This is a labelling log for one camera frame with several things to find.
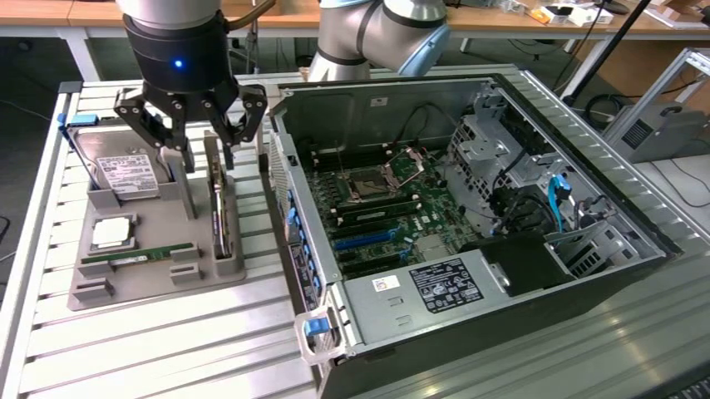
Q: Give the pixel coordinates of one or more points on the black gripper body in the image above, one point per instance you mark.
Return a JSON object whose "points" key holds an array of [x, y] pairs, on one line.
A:
{"points": [[178, 54]]}

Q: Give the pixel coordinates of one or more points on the graphics card with metal bracket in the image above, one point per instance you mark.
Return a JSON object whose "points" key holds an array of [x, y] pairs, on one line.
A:
{"points": [[222, 216]]}

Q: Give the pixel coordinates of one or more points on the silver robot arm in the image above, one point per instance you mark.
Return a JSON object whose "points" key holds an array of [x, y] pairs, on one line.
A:
{"points": [[361, 37]]}

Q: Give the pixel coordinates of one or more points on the hard disk in blue caddy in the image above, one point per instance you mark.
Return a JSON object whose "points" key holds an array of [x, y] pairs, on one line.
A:
{"points": [[122, 166]]}

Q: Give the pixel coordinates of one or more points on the black office chair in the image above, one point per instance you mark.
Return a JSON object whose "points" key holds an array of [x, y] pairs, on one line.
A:
{"points": [[248, 62]]}

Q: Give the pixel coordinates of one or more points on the black open PC case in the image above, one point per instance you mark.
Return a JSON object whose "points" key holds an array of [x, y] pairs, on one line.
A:
{"points": [[322, 116]]}

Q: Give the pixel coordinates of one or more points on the grey plastic parts rack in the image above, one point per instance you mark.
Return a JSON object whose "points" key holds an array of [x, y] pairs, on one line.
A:
{"points": [[161, 232]]}

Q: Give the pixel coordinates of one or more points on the silver CPU chip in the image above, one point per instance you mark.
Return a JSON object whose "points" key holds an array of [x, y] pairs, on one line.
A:
{"points": [[112, 230]]}

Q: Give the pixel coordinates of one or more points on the wooden desk white legs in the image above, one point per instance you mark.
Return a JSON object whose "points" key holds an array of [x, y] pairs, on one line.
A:
{"points": [[500, 23], [34, 12]]}

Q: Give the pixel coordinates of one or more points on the CPU socket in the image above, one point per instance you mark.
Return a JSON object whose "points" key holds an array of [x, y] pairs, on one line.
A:
{"points": [[369, 185]]}

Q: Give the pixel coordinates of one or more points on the green RAM stick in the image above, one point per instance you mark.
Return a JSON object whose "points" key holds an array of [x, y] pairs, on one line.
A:
{"points": [[145, 253]]}

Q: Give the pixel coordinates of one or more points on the black RAM slot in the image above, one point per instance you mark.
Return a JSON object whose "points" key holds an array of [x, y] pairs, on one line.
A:
{"points": [[372, 203]]}

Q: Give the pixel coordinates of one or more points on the dark RAM stick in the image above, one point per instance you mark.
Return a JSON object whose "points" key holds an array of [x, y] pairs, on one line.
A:
{"points": [[377, 215]]}

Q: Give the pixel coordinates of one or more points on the black expansion slot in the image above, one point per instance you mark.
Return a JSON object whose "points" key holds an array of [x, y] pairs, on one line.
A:
{"points": [[369, 266], [358, 233]]}

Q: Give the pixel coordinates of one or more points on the metal socket cover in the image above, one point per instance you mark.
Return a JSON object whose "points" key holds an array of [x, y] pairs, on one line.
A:
{"points": [[416, 166]]}

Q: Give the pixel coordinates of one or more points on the green Dell motherboard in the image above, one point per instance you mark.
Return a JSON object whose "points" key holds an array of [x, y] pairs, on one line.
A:
{"points": [[433, 208]]}

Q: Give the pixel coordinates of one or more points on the silver chipset heatsink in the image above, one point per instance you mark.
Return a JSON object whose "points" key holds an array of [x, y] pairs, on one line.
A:
{"points": [[433, 246]]}

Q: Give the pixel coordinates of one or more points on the blue case latch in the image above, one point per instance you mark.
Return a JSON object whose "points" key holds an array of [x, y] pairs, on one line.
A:
{"points": [[317, 326]]}

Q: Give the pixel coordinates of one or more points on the grey power supply unit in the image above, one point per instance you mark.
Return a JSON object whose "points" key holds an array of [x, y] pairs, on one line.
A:
{"points": [[400, 307]]}

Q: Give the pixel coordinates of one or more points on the white box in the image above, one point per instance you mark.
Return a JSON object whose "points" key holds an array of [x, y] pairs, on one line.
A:
{"points": [[583, 16]]}

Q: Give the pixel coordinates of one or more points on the black tripod pole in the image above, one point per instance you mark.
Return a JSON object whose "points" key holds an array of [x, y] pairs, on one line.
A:
{"points": [[613, 41]]}

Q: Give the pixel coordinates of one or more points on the dark keyboard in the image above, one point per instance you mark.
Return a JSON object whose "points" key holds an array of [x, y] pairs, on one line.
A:
{"points": [[693, 392]]}

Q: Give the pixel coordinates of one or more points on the aluminium profile frame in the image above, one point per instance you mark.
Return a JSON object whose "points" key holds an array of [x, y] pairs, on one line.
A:
{"points": [[665, 79]]}

